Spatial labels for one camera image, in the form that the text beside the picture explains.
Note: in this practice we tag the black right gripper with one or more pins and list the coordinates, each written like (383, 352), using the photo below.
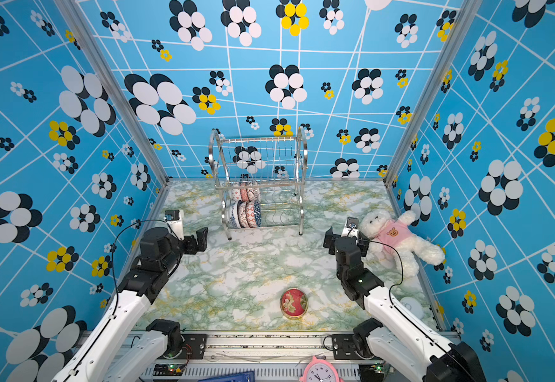
(335, 239)

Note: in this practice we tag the blue floral white bowl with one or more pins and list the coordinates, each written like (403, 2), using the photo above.
(233, 215)

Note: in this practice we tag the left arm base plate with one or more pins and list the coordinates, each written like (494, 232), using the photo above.
(193, 348)

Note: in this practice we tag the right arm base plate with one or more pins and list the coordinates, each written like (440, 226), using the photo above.
(347, 347)

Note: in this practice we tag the red gold round tin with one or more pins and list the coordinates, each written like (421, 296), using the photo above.
(294, 303)

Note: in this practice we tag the right green circuit board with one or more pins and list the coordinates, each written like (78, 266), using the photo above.
(376, 371)

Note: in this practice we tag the blue box at front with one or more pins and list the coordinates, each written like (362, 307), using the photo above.
(248, 376)

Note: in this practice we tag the dark blue patterned bowl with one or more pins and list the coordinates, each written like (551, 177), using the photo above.
(253, 214)

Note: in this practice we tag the left green circuit board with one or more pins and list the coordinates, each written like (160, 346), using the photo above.
(168, 370)

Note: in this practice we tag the red striped white bowl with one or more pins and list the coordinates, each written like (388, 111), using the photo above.
(254, 194)

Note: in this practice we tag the black leaf patterned bowl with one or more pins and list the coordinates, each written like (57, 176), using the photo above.
(244, 194)

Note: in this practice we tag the pink white round container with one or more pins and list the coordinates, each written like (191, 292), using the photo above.
(413, 306)

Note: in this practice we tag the pink alarm clock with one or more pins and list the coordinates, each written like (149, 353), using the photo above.
(320, 370)

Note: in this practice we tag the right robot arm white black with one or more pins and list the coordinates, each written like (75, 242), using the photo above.
(393, 333)

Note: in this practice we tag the white teddy bear pink shirt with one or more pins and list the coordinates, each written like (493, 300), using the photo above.
(394, 245)

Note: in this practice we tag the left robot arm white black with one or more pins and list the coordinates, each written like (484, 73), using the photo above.
(96, 360)

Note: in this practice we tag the green circuit board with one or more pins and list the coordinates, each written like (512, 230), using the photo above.
(376, 371)
(168, 370)

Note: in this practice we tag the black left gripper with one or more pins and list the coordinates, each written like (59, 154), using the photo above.
(193, 247)

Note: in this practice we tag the aluminium front rail frame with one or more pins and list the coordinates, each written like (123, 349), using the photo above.
(273, 356)

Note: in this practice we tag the stainless steel dish rack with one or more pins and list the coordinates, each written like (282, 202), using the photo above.
(277, 165)

